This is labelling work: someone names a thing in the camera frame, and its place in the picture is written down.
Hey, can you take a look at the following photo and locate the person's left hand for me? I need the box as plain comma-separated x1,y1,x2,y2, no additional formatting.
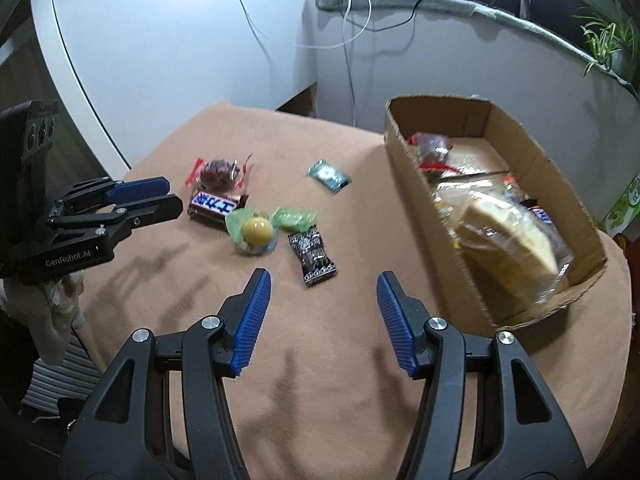
40,269,87,330

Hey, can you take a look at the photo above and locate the green carton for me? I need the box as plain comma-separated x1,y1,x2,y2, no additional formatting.
602,175,640,236

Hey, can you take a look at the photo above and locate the yellow round snack green wrapper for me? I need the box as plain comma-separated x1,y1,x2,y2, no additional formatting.
225,208,278,257

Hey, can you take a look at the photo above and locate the black patterned snack packet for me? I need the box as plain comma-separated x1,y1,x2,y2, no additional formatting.
287,227,339,288

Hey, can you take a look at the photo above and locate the bagged sliced bread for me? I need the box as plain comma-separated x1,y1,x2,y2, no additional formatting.
432,175,575,306

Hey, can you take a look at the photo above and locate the red dark snack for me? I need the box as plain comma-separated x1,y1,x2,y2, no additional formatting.
407,132,454,173
185,157,253,193

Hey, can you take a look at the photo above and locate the white cabinet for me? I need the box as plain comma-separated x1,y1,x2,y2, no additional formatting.
30,0,321,176

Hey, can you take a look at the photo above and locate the light green snack packet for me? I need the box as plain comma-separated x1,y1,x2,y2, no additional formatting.
271,207,318,233

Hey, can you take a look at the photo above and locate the green round candy packet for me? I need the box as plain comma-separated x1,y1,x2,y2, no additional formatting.
306,159,351,194

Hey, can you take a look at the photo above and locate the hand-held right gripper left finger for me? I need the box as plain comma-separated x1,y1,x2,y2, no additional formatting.
62,267,273,480

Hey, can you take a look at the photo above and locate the potted spider plant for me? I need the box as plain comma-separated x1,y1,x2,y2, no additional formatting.
572,0,640,78

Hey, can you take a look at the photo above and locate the grey striped cloth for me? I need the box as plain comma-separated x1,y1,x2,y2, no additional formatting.
20,335,106,416

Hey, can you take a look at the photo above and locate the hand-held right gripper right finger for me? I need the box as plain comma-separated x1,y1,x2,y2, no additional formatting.
376,271,586,480

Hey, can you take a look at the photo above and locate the black cable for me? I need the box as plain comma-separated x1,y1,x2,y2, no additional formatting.
342,0,416,128

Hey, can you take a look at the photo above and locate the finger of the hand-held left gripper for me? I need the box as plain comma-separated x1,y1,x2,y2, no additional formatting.
46,193,184,241
54,176,171,213

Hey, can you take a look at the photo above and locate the cardboard box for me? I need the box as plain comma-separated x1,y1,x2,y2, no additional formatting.
384,94,608,331

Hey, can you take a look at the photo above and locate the white cable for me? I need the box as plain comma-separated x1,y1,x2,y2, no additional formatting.
225,0,373,51

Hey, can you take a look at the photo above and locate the tan table cloth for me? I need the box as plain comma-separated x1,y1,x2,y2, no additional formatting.
75,101,632,480

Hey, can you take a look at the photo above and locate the person's left forearm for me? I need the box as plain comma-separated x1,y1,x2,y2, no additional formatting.
0,280,71,366

